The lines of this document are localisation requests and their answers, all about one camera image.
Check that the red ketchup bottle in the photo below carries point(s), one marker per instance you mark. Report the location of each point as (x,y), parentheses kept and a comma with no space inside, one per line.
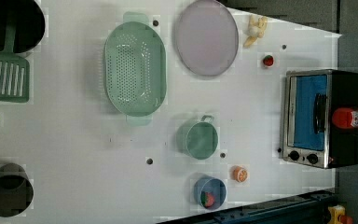
(345,118)

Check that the black toaster oven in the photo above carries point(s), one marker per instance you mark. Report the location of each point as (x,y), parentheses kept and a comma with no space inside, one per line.
(309,134)

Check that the small red strawberry toy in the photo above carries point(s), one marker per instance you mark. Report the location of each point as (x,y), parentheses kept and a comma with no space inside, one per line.
(268,61)

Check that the yellow red toy object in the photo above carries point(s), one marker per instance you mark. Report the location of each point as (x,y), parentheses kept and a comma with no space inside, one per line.
(338,215)

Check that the orange slice toy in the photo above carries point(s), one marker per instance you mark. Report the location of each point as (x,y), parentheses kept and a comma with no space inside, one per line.
(240,174)

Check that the green metal cup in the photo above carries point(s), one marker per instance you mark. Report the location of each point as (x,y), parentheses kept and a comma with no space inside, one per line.
(198,138)

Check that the lilac round plate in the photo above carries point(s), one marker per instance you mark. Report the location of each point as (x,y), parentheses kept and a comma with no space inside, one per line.
(207,38)

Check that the blue bowl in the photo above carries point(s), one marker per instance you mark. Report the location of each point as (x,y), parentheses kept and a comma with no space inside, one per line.
(210,184)

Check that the strawberry toy in bowl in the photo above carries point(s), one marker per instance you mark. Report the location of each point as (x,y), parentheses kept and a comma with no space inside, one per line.
(207,199)

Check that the green perforated colander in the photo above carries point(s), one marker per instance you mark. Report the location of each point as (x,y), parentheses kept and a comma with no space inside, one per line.
(134,62)

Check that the large black utensil pot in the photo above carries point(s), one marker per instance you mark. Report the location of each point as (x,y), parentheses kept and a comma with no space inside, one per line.
(28,21)

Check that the green spatula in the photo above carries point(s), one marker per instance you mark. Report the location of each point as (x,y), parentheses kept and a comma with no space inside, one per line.
(14,70)

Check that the black cylinder holder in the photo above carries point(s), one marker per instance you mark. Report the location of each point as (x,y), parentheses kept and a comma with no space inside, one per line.
(16,190)

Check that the black oven door handle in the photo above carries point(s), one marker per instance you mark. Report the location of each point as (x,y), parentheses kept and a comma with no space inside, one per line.
(319,109)

